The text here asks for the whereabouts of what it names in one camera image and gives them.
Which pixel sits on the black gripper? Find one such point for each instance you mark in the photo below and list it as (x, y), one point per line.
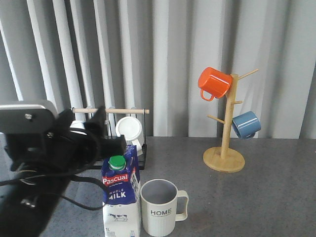
(59, 150)

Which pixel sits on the Pascual whole milk carton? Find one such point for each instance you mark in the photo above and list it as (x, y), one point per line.
(121, 211)

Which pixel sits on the cream HOME mug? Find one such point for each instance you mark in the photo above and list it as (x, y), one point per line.
(162, 205)

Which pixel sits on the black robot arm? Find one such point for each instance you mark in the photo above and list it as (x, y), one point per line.
(27, 201)

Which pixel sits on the ribbed white hanging mug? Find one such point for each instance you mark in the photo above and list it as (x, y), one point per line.
(132, 130)

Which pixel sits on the round white hanging mug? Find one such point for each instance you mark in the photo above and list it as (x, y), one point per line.
(79, 124)

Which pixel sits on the grey pleated curtain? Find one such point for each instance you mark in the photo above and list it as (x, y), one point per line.
(150, 53)

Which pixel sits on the wooden mug tree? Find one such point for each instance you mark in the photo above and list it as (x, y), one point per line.
(223, 158)

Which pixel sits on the orange enamel mug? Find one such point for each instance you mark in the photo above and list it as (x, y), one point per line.
(213, 84)

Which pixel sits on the blue enamel mug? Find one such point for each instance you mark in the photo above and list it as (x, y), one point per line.
(246, 125)

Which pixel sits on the black wire mug rack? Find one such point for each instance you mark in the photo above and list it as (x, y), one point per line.
(140, 114)

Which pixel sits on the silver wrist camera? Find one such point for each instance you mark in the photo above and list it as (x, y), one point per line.
(27, 117)

